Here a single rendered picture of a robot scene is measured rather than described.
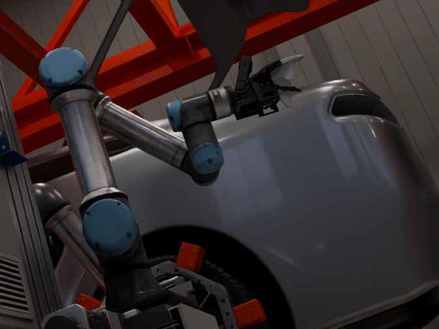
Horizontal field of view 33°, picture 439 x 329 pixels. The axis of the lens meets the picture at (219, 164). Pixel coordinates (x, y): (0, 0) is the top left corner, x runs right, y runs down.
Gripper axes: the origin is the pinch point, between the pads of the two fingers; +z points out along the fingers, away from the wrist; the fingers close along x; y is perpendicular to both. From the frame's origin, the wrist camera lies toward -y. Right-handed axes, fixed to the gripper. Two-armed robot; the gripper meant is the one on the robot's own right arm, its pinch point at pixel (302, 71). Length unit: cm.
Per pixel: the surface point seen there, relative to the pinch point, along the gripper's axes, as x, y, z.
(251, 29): -269, -226, 62
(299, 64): -443, -302, 136
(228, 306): -90, 22, -30
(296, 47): -439, -320, 140
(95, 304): -99, 3, -74
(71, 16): -314, -323, -59
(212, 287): -90, 14, -33
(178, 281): -73, 15, -44
